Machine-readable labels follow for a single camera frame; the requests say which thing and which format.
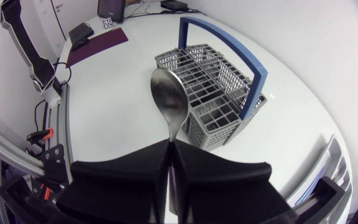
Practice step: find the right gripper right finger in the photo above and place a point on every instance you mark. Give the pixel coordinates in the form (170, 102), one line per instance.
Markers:
(222, 189)

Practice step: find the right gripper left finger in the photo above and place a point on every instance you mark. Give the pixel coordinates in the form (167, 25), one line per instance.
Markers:
(120, 183)

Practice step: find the steel spoon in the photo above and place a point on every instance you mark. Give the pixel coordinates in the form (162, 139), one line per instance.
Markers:
(169, 96)

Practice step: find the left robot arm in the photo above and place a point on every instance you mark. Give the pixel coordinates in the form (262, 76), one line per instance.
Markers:
(26, 46)

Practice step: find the grey cutlery basket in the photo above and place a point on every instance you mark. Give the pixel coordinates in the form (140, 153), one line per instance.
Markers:
(210, 93)

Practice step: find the grey cutlery tray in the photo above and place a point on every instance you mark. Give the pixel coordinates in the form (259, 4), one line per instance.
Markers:
(325, 174)

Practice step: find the dark mat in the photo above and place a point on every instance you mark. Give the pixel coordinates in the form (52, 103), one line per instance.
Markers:
(99, 43)

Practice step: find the black computer mouse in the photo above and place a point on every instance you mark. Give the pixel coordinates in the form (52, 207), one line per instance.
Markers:
(79, 43)

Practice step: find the black keyboard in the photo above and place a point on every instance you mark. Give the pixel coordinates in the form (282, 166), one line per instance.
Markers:
(81, 32)

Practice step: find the black-and-white patterned cube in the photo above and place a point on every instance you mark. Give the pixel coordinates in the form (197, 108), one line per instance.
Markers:
(107, 23)

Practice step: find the black power brick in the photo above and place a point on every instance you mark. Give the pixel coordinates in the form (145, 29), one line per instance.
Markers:
(174, 4)

